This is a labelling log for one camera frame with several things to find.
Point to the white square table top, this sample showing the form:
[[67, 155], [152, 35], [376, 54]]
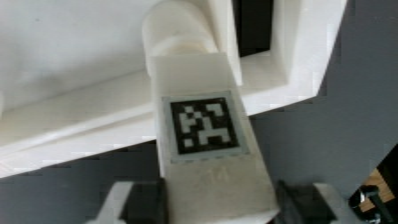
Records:
[[74, 103]]

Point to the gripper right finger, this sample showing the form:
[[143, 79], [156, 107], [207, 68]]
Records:
[[335, 202]]

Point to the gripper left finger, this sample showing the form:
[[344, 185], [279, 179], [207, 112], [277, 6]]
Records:
[[108, 215]]

